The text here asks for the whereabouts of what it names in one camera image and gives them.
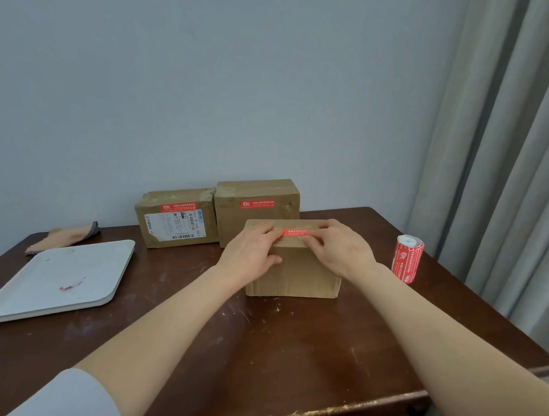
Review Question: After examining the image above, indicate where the person's left hand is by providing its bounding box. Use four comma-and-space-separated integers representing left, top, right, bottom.
215, 217, 287, 292

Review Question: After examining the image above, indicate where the person's right hand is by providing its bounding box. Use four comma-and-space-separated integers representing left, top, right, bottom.
299, 216, 383, 284

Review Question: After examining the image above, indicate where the red sticker strip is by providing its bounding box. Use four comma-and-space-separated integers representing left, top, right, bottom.
271, 224, 323, 243

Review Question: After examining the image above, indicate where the plain brown cardboard box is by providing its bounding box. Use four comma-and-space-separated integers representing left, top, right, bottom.
237, 211, 348, 306

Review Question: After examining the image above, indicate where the person's left forearm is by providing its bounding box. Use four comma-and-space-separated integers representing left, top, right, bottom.
66, 249, 250, 416

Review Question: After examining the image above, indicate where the person's right forearm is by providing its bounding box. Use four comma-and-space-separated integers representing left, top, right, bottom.
341, 261, 549, 416

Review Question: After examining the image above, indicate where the cardboard box with red sticker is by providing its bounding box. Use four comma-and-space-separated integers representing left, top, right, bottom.
209, 171, 304, 256

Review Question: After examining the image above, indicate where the dark wooden table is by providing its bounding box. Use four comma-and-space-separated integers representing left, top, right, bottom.
0, 168, 549, 416

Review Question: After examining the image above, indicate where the roll of red stickers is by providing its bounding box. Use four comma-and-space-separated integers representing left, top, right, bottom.
390, 233, 426, 286

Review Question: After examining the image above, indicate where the cardboard box with white label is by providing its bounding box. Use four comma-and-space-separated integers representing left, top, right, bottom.
130, 180, 226, 257

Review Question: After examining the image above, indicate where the brown cloth pad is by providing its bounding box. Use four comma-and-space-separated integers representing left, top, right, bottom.
24, 214, 103, 264

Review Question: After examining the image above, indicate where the white square tray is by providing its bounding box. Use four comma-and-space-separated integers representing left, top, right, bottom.
0, 226, 137, 339

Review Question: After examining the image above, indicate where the grey curtain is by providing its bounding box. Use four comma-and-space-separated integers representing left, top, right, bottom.
393, 0, 549, 363

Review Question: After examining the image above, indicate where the white sleeve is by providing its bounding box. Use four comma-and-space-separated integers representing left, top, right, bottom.
7, 361, 131, 416

